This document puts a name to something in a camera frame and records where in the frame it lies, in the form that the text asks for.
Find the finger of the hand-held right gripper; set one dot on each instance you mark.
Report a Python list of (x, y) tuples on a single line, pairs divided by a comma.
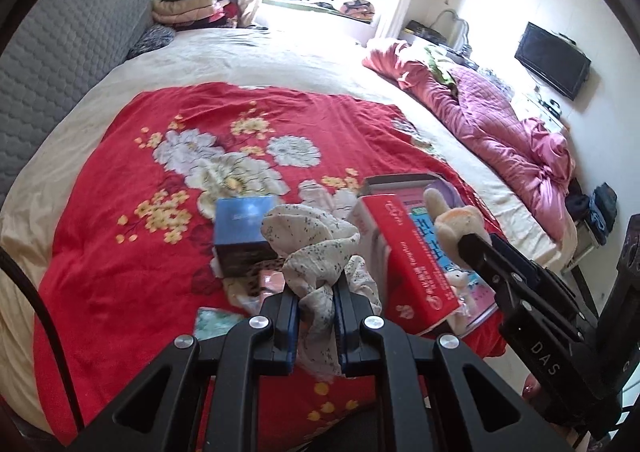
[(530, 267), (487, 262)]

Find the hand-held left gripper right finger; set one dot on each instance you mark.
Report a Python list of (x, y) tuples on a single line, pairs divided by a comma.
[(342, 332)]

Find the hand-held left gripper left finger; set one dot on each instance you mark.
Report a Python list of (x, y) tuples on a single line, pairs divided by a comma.
[(289, 332)]

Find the tan plush toy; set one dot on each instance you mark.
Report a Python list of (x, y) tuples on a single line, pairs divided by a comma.
[(450, 227)]

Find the speckled white scrunchie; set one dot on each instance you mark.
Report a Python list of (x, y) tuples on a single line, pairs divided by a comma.
[(310, 252)]

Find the grey storage box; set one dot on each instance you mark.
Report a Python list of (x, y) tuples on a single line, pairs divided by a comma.
[(400, 179)]

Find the small white plush toy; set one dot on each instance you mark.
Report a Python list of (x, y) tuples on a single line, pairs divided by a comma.
[(459, 279)]

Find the teal tissue packet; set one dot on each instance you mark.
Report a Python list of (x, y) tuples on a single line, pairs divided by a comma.
[(215, 324)]

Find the dark clothes pile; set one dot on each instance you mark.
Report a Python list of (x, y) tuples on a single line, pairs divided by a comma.
[(597, 212)]

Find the red and white carton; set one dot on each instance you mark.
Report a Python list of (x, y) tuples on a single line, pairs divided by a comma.
[(400, 252)]

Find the blue box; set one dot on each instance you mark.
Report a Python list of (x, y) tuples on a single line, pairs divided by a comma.
[(245, 232)]

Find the pink quilt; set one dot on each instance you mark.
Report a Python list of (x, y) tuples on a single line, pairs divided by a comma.
[(500, 131)]

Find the white tv cabinet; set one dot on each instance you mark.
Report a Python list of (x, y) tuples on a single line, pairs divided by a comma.
[(540, 114)]

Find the red floral blanket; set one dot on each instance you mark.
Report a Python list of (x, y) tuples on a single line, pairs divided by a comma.
[(125, 232)]

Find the green cloth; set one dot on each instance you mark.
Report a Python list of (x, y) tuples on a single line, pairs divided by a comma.
[(442, 69)]

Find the black television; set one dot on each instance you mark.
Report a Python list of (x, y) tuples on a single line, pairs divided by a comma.
[(552, 59)]

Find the silver metal object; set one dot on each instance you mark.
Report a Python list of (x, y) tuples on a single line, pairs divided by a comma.
[(460, 29)]

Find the black bag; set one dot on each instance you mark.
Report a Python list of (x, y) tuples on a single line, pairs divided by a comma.
[(422, 31)]

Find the bed with cream sheet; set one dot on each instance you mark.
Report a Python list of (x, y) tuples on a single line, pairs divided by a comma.
[(280, 56)]

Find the clothes on windowsill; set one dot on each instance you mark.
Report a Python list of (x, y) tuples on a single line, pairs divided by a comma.
[(350, 7)]

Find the dark patterned pillow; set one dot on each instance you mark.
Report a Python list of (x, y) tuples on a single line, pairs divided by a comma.
[(152, 39)]

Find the stack of folded blankets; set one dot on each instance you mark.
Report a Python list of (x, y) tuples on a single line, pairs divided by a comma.
[(190, 6)]

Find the grey quilted headboard cover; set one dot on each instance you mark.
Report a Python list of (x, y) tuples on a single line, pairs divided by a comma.
[(65, 46)]

